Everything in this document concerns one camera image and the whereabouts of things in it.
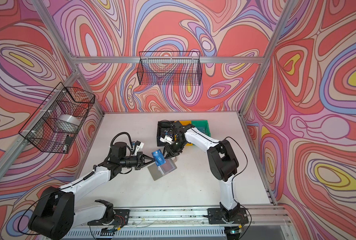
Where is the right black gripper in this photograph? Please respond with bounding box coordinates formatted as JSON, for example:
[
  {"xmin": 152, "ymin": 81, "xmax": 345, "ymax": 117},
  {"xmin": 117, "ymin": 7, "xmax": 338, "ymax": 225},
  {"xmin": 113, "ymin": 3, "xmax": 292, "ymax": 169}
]
[{"xmin": 161, "ymin": 137, "xmax": 188, "ymax": 160}]

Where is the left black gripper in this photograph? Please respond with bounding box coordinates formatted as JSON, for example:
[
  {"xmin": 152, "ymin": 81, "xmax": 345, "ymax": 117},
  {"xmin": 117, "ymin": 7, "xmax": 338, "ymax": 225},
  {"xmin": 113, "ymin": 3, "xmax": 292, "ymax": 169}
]
[{"xmin": 118, "ymin": 153, "xmax": 155, "ymax": 171}]

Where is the blue credit card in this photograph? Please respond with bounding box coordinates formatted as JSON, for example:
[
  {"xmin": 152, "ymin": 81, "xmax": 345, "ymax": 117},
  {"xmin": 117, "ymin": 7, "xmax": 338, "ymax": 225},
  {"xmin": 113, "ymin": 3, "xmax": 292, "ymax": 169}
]
[{"xmin": 152, "ymin": 150, "xmax": 166, "ymax": 167}]

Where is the grey leather card holder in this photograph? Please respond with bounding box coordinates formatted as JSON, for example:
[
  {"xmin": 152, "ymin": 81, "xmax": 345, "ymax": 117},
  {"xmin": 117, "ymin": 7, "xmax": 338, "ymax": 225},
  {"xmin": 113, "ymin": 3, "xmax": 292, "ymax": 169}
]
[{"xmin": 148, "ymin": 157, "xmax": 177, "ymax": 181}]

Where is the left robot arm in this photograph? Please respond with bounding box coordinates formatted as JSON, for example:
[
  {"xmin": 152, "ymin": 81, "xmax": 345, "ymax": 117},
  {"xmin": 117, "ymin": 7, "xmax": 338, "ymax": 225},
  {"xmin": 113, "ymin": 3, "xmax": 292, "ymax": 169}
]
[{"xmin": 28, "ymin": 139, "xmax": 154, "ymax": 240}]

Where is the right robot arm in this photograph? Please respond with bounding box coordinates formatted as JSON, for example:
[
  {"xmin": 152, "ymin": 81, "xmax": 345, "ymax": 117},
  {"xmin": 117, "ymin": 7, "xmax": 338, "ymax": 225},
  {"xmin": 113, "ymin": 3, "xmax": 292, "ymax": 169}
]
[{"xmin": 160, "ymin": 121, "xmax": 240, "ymax": 223}]

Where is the black plastic bin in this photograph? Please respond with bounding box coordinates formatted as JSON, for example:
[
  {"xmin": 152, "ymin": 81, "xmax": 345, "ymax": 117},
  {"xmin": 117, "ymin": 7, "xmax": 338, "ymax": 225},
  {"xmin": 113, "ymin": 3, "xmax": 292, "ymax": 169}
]
[{"xmin": 157, "ymin": 120, "xmax": 176, "ymax": 147}]

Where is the yellow plastic bin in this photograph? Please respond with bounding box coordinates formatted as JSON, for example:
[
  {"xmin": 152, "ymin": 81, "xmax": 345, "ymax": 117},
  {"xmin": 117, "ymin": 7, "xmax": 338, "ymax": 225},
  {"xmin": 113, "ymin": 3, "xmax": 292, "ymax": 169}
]
[{"xmin": 179, "ymin": 121, "xmax": 193, "ymax": 146}]

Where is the green plastic bin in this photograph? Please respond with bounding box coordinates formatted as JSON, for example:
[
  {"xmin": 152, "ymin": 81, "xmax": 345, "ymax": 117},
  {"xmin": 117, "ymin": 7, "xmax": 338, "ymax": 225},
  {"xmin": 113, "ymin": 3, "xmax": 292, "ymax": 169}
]
[{"xmin": 191, "ymin": 120, "xmax": 211, "ymax": 137}]

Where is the white bowl in basket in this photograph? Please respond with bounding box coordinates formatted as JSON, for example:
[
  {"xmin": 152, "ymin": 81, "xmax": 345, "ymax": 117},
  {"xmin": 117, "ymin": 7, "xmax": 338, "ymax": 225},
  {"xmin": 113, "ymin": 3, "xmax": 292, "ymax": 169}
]
[{"xmin": 56, "ymin": 114, "xmax": 81, "ymax": 128}]

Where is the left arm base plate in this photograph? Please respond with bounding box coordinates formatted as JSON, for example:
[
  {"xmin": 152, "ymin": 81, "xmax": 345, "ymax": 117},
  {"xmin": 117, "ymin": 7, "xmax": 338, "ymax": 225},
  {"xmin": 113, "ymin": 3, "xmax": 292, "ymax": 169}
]
[{"xmin": 87, "ymin": 209, "xmax": 130, "ymax": 228}]

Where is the back black wire basket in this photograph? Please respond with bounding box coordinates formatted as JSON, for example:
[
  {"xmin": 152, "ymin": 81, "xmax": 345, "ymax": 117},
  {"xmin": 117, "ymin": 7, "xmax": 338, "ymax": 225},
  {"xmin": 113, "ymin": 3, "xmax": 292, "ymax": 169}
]
[{"xmin": 137, "ymin": 51, "xmax": 202, "ymax": 86}]

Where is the black wire basket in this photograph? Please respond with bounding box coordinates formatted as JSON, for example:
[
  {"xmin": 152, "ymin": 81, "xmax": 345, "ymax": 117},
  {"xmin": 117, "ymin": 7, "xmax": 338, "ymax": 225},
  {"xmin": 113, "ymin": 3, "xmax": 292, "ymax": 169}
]
[
  {"xmin": 137, "ymin": 51, "xmax": 202, "ymax": 86},
  {"xmin": 19, "ymin": 83, "xmax": 96, "ymax": 154}
]

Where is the left black wire basket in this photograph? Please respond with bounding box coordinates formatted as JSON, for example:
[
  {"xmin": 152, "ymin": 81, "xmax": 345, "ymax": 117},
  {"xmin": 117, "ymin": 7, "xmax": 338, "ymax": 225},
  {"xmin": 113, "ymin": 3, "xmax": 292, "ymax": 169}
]
[{"xmin": 19, "ymin": 83, "xmax": 96, "ymax": 154}]

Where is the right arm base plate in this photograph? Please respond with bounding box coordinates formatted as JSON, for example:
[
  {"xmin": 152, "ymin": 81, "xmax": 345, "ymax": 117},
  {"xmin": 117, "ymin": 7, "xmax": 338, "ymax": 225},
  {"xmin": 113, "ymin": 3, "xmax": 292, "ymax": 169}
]
[{"xmin": 204, "ymin": 207, "xmax": 249, "ymax": 226}]

